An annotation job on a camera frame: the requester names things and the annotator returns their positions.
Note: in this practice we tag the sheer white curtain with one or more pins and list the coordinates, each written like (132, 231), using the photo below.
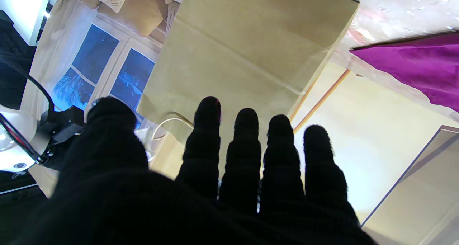
(57, 40)

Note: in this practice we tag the white framed window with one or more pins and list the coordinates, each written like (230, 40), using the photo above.
(93, 55)

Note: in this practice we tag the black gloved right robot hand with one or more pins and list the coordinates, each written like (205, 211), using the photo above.
(12, 58)

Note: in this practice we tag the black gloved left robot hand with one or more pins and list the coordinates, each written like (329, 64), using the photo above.
(143, 209)

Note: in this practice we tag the kraft paper bag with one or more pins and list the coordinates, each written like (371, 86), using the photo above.
(244, 47)

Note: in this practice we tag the purple shorts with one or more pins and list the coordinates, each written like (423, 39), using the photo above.
(419, 65)

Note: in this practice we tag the tripod floor lamp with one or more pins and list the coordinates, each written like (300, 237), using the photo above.
(322, 98)

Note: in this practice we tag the flat screen television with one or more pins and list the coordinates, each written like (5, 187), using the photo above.
(423, 202)

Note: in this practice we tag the plain tan cushion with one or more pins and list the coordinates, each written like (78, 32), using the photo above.
(143, 12)

